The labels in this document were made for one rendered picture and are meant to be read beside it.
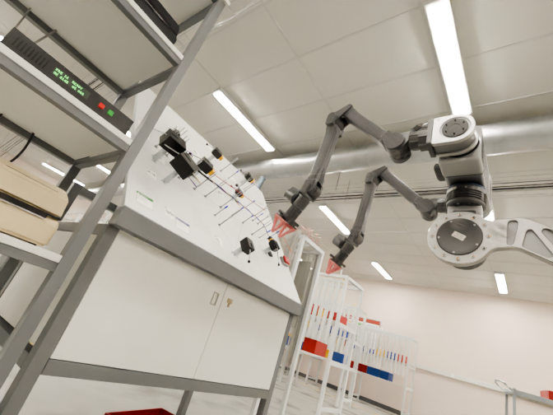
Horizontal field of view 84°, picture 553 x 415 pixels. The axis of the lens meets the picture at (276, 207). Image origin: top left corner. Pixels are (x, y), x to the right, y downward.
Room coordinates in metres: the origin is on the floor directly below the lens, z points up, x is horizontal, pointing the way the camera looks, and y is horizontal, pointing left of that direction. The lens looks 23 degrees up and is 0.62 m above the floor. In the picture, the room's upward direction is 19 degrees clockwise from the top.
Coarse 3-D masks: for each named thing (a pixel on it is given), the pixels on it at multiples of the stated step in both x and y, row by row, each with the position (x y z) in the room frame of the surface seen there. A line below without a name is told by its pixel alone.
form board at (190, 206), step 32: (160, 128) 1.35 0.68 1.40; (192, 128) 1.67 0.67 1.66; (224, 160) 1.89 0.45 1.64; (128, 192) 1.00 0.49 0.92; (160, 192) 1.15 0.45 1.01; (192, 192) 1.34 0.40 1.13; (224, 192) 1.65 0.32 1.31; (256, 192) 2.14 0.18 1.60; (160, 224) 1.07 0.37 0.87; (192, 224) 1.24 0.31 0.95; (224, 224) 1.47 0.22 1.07; (256, 224) 1.83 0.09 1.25; (224, 256) 1.34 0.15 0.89; (256, 256) 1.62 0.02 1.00; (288, 288) 1.79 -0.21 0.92
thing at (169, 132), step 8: (160, 136) 1.13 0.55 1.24; (168, 136) 1.08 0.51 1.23; (176, 136) 1.12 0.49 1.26; (160, 144) 1.11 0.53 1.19; (168, 144) 1.11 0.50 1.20; (176, 144) 1.11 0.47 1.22; (184, 144) 1.15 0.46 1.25; (160, 152) 1.16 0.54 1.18; (168, 152) 1.14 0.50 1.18; (152, 160) 1.18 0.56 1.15
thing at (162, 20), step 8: (136, 0) 0.76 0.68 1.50; (144, 0) 0.77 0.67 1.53; (152, 0) 0.80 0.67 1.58; (144, 8) 0.78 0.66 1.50; (152, 8) 0.79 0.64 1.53; (160, 8) 0.83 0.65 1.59; (152, 16) 0.81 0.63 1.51; (160, 16) 0.82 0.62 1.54; (168, 16) 0.86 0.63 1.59; (160, 24) 0.83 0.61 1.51; (168, 24) 0.84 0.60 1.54; (176, 24) 0.89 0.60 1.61; (168, 32) 0.86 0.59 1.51; (176, 32) 0.89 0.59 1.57
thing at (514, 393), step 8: (496, 384) 4.08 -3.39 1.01; (504, 384) 3.68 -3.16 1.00; (512, 392) 3.68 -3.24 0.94; (520, 392) 3.61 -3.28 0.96; (544, 392) 3.69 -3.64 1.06; (552, 392) 3.52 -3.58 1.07; (528, 400) 3.86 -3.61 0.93; (536, 400) 3.55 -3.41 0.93; (544, 400) 3.50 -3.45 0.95; (552, 400) 3.46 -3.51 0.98
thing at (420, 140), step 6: (432, 120) 0.83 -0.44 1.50; (432, 126) 0.83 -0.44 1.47; (414, 132) 0.89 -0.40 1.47; (420, 132) 0.86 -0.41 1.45; (426, 132) 0.85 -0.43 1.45; (414, 138) 0.88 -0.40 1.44; (420, 138) 0.87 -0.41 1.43; (426, 138) 0.84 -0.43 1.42; (414, 144) 0.90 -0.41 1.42; (420, 144) 0.88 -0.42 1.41; (426, 144) 0.84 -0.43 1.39; (414, 150) 0.93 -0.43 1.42; (426, 150) 0.89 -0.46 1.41; (432, 150) 0.86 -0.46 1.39; (432, 156) 0.89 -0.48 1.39
